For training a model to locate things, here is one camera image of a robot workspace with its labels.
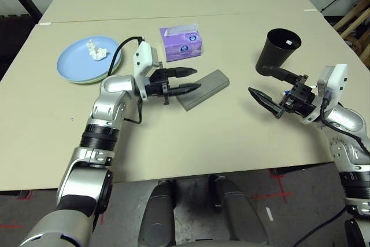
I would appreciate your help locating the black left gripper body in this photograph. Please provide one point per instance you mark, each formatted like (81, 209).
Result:
(157, 85)

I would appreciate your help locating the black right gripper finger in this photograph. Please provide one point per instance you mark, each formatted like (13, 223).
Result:
(280, 73)
(266, 101)

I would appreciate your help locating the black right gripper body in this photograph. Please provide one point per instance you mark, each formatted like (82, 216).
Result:
(300, 98)

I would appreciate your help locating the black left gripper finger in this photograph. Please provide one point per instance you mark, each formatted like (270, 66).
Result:
(185, 88)
(182, 72)

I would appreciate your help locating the grey glasses case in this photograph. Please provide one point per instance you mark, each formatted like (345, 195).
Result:
(208, 85)

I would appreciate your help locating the white tissue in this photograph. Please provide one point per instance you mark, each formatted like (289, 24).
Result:
(96, 53)

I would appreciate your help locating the blue plastic plate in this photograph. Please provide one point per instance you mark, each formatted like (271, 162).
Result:
(75, 62)

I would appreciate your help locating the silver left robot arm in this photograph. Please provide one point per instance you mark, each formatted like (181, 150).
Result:
(115, 85)

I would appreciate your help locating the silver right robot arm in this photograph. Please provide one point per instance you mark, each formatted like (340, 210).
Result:
(347, 117)

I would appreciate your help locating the small blue white connector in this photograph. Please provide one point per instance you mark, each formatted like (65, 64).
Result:
(286, 92)

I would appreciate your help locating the black plastic cup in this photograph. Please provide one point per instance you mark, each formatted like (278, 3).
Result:
(271, 56)

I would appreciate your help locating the purple tissue pack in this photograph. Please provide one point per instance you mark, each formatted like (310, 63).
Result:
(182, 47)

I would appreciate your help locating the green plastic plate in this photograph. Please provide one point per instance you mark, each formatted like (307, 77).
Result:
(98, 81)

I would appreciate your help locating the white tape strip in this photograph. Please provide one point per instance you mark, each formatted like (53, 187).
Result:
(310, 10)
(44, 23)

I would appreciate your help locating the grey robot right leg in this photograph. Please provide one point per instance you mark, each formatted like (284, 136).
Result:
(240, 215)

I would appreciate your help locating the grey robot leg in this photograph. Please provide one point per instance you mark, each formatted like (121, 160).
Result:
(157, 218)
(240, 215)

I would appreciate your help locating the grey robot left leg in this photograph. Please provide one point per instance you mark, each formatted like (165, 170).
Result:
(157, 218)

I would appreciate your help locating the black foam floor mat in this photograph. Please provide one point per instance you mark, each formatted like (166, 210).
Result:
(13, 38)

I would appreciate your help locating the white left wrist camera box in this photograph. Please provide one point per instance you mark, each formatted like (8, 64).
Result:
(143, 54)

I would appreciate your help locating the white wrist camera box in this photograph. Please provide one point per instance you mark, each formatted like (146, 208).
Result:
(143, 54)
(338, 79)

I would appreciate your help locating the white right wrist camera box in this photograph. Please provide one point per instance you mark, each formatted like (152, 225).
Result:
(338, 79)

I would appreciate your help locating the wooden chair frame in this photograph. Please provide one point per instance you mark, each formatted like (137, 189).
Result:
(355, 15)

